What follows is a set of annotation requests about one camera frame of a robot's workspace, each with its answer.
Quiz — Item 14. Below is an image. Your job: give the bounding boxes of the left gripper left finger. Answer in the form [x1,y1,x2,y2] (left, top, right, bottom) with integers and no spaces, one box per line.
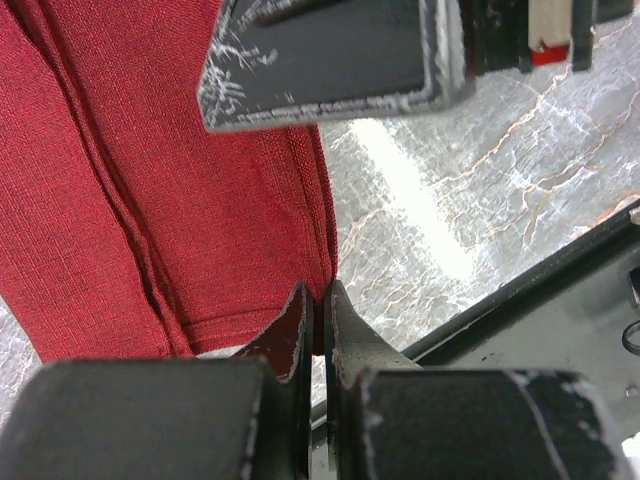
[1,284,314,479]

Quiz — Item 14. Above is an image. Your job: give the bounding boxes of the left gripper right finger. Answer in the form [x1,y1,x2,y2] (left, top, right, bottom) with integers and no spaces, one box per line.
[324,282,630,479]

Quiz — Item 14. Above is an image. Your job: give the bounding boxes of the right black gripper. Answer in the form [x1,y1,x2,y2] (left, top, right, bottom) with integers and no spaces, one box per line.
[459,0,636,75]

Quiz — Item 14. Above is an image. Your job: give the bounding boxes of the dark red cloth napkin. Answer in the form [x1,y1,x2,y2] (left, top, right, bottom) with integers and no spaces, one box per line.
[1,1,338,362]

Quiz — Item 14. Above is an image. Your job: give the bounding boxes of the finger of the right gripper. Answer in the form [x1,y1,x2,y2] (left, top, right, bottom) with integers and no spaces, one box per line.
[197,1,471,133]

